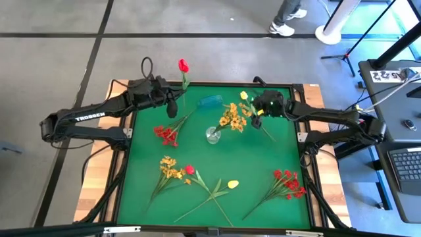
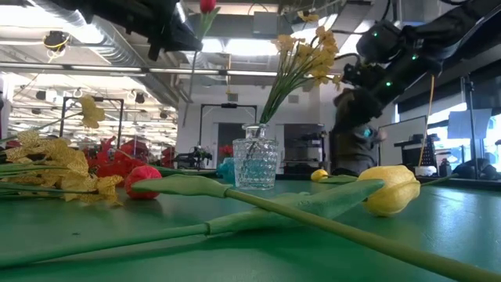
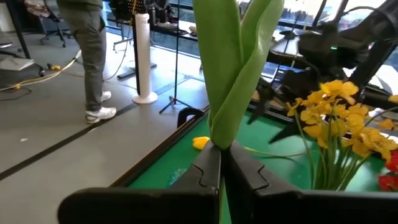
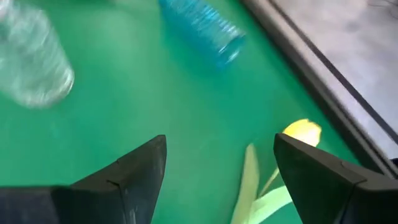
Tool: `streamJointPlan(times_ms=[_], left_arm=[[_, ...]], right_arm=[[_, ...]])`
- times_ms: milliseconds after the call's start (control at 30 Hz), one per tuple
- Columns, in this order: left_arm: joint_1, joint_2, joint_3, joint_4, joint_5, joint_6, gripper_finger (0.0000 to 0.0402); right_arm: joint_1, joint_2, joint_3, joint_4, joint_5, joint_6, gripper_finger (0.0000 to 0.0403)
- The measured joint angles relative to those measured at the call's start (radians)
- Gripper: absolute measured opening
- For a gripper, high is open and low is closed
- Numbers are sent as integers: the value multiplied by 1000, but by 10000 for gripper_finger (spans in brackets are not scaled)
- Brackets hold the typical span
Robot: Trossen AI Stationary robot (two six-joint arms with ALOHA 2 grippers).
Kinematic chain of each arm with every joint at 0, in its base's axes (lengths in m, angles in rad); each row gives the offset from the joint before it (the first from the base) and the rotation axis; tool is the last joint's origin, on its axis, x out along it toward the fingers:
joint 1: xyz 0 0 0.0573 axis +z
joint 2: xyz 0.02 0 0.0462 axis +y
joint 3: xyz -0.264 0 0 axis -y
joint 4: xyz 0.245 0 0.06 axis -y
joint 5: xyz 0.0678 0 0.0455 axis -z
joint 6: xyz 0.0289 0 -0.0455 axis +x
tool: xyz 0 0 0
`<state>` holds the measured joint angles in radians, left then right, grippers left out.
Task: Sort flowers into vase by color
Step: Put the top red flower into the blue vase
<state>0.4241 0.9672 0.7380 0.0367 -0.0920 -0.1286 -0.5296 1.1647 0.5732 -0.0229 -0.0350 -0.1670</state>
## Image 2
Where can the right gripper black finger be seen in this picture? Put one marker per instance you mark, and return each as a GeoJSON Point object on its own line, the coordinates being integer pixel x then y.
{"type": "Point", "coordinates": [358, 107]}

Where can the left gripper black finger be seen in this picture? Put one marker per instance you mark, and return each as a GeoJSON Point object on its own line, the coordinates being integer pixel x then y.
{"type": "Point", "coordinates": [180, 37]}

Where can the red tulip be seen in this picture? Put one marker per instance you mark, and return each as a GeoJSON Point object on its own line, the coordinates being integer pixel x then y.
{"type": "Point", "coordinates": [143, 184]}
{"type": "Point", "coordinates": [207, 4]}

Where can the yellow flower bunch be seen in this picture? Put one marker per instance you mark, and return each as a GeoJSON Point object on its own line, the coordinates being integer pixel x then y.
{"type": "Point", "coordinates": [309, 55]}
{"type": "Point", "coordinates": [58, 156]}

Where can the yellow tulip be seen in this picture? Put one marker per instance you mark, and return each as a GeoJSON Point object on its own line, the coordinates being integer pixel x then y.
{"type": "Point", "coordinates": [391, 192]}
{"type": "Point", "coordinates": [319, 175]}

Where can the clear glass vase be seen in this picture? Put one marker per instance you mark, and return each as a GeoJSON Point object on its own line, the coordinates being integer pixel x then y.
{"type": "Point", "coordinates": [254, 164]}

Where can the blue glass vase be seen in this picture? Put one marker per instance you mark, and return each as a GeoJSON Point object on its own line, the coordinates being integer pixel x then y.
{"type": "Point", "coordinates": [226, 172]}

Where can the red flower bunch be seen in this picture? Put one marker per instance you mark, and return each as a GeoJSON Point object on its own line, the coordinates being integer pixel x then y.
{"type": "Point", "coordinates": [109, 164]}

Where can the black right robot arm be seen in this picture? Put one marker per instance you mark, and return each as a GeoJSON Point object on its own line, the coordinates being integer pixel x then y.
{"type": "Point", "coordinates": [430, 37]}

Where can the person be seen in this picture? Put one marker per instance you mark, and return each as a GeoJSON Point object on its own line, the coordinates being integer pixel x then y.
{"type": "Point", "coordinates": [352, 152]}

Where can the white board panel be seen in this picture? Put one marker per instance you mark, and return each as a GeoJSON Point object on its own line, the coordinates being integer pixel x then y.
{"type": "Point", "coordinates": [399, 141]}

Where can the long ceiling light strip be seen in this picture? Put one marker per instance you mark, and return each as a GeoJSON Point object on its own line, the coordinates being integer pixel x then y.
{"type": "Point", "coordinates": [98, 69]}

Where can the black equipment rack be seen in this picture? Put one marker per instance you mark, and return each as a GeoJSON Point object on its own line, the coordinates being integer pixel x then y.
{"type": "Point", "coordinates": [303, 147]}

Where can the black ceiling dome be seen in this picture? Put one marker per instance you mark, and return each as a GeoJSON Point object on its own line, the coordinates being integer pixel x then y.
{"type": "Point", "coordinates": [55, 39]}

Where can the dark bottle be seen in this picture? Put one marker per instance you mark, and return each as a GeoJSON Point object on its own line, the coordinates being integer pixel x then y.
{"type": "Point", "coordinates": [445, 168]}

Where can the white paper sheet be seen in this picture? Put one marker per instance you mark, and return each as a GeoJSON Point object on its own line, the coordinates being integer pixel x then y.
{"type": "Point", "coordinates": [469, 123]}

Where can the black tripod stand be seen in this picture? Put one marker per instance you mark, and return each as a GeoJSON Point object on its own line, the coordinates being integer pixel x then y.
{"type": "Point", "coordinates": [469, 129]}

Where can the small red flower arrangement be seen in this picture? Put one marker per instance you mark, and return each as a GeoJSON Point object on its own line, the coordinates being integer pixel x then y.
{"type": "Point", "coordinates": [226, 150]}

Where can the small black robot station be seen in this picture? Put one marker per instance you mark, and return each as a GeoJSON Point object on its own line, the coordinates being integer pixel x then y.
{"type": "Point", "coordinates": [192, 160]}

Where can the green table mat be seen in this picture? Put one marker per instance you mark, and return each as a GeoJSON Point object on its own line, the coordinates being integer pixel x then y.
{"type": "Point", "coordinates": [117, 219]}

